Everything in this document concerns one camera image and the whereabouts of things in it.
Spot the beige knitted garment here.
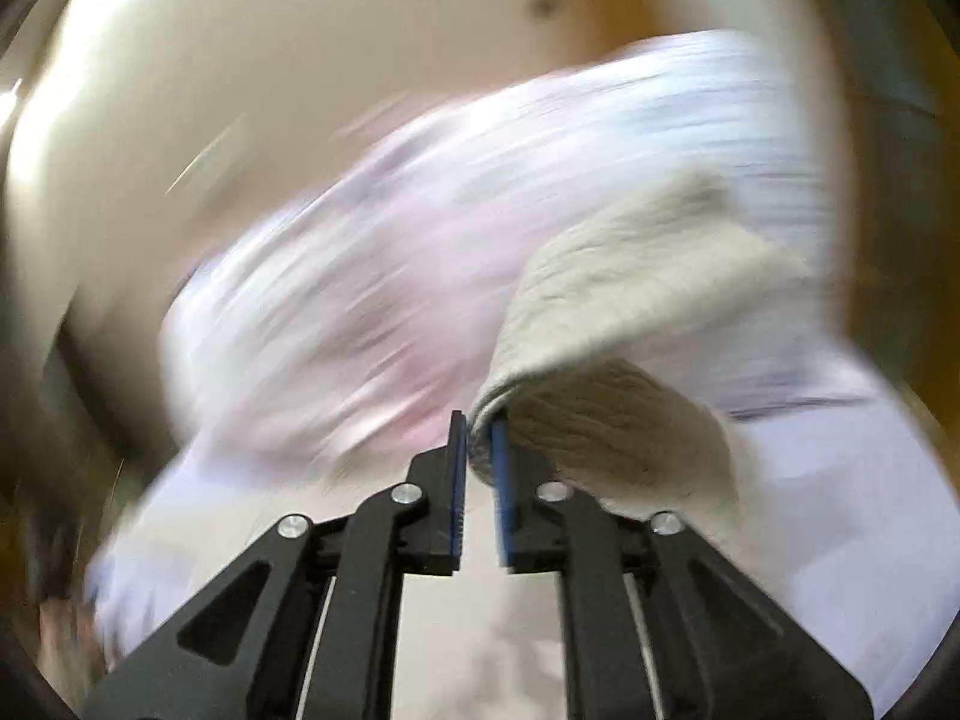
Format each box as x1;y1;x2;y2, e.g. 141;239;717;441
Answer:
465;170;827;542

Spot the white bed sheet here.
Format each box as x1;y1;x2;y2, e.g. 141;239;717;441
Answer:
86;346;958;718

